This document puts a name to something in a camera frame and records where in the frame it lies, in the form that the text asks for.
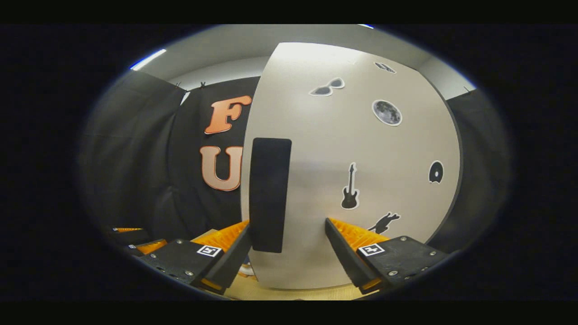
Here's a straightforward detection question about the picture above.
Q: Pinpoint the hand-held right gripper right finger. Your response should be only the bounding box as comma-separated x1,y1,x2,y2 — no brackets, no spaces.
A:
324,218,450,294

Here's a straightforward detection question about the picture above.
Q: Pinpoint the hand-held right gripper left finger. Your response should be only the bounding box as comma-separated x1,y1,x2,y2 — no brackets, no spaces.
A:
135,220,252,295

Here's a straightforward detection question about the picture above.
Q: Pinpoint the black door handle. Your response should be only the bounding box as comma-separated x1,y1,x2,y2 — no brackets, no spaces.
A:
249,137,293,254

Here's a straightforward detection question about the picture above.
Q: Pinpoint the white cabinet door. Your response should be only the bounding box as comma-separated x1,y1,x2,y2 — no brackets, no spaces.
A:
240,42,462,290

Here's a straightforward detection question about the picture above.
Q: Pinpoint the penguin plush toy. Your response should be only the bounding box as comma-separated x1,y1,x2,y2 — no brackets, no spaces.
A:
238,258,257,279

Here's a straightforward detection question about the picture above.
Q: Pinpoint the black backdrop cloth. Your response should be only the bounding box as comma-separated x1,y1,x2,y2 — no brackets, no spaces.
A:
78,70,514,254

